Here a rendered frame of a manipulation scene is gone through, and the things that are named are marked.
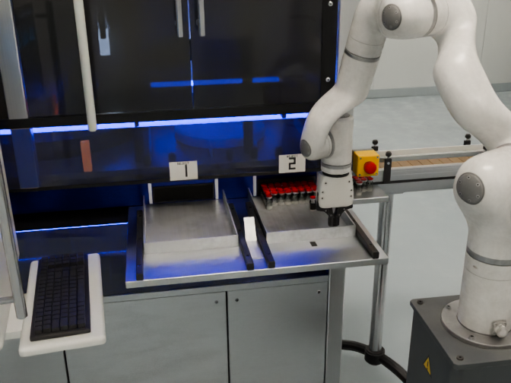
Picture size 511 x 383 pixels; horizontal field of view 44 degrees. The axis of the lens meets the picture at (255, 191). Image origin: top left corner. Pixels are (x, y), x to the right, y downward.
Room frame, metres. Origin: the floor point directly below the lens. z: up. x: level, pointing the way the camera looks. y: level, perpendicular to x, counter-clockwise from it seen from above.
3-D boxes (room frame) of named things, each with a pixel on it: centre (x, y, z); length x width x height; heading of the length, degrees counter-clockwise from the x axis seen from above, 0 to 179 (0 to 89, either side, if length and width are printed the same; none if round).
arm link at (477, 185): (1.19, -0.49, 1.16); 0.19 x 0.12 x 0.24; 125
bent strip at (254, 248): (1.57, 0.01, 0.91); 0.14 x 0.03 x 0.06; 10
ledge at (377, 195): (1.97, -0.37, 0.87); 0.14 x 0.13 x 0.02; 9
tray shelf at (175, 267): (1.67, 0.03, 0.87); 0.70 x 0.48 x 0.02; 99
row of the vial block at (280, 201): (1.86, -0.12, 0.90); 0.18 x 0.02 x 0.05; 99
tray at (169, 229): (1.72, 0.20, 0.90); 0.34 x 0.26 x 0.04; 9
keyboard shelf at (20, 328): (1.44, 0.55, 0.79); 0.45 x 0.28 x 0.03; 15
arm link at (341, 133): (1.63, -0.22, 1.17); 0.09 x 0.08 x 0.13; 125
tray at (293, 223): (1.77, -0.13, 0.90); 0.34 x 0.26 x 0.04; 9
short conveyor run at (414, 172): (2.12, -0.62, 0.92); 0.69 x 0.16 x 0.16; 99
